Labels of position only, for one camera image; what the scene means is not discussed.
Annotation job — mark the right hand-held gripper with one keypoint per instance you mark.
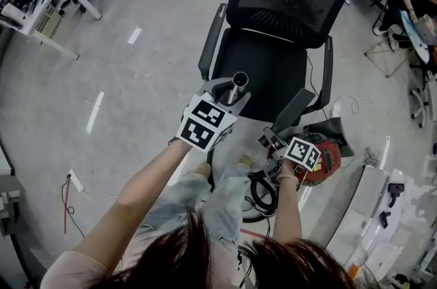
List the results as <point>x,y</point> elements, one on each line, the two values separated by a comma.
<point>302,152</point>

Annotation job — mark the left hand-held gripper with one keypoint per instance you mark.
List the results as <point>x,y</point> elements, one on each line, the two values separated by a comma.
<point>201,123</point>

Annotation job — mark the silver metal vacuum tube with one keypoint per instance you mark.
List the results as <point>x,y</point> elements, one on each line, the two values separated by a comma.
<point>235,93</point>

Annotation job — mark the black vacuum nozzle attachment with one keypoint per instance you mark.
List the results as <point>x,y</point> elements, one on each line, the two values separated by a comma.
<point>295,106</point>

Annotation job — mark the person's left forearm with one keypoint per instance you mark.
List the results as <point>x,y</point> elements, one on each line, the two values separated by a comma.
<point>143,185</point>

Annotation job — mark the person's right forearm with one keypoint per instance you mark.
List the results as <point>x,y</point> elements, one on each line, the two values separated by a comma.
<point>288,212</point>

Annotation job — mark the red vacuum cleaner canister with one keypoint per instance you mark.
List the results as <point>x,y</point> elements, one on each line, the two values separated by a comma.
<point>327,161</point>

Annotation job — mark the person's right hand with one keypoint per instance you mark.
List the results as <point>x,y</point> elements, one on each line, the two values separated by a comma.
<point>288,169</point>

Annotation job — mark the person's beige right shoe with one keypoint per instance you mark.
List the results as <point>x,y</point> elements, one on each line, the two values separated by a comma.
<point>246,160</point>

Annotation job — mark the person's beige shoe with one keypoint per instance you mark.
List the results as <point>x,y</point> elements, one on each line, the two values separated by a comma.
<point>246,160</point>
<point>202,168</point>

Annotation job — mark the black mesh office chair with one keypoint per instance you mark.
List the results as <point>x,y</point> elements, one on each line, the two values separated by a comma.
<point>266,58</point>

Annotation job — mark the white power strip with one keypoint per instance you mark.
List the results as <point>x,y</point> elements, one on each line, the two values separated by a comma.
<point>336,109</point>
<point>75,181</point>

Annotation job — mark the person's beige left shoe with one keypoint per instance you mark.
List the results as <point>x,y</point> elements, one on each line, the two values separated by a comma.
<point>202,168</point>

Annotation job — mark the person's grey jeans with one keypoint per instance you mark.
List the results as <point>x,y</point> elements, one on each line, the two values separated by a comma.
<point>177,192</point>

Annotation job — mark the white low bench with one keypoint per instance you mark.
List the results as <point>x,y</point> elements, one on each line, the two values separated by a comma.
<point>372,192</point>

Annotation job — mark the black brush attachment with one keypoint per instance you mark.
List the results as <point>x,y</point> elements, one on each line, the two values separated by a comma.
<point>396,188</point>

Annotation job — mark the small black crevice attachment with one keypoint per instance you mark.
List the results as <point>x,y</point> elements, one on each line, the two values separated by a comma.
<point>385,219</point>

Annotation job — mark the orange box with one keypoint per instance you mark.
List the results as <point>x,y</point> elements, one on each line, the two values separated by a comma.
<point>354,270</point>

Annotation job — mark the white office chair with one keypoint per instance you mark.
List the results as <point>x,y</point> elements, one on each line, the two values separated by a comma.
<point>430,99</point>

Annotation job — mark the round blue folding table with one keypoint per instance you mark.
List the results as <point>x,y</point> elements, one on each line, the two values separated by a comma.
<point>414,35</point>

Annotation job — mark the orange and blue bag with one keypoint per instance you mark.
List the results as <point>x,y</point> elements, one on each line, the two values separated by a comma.
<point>434,55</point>

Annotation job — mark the silver laptop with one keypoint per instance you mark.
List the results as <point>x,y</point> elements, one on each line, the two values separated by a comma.
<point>428,31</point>

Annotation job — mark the white rounded appliance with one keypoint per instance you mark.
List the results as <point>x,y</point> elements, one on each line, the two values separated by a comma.
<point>17,14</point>

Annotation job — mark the grey curved counter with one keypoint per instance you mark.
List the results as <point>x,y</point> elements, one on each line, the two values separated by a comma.
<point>7,161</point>

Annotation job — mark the person's pink shirt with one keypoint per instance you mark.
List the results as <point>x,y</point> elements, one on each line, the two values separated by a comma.
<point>78,270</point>

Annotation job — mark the grey cabinet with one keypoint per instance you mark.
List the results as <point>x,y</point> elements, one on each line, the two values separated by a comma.
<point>10,205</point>

